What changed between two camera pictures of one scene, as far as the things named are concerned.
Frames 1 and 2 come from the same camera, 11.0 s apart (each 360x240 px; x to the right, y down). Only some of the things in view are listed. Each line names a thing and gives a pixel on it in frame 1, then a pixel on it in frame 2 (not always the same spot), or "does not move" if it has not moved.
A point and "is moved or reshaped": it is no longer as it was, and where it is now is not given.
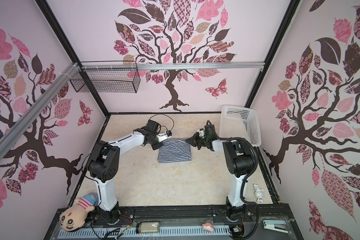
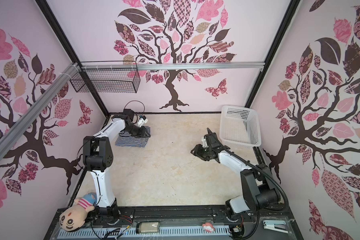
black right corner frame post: x=292 y=9 does not move
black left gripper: x=159 y=144 -> x=141 y=132
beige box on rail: x=147 y=227 does not move
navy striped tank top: x=174 y=150 is moved or reshaped
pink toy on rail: x=208 y=227 does not move
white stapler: x=280 y=225 does not move
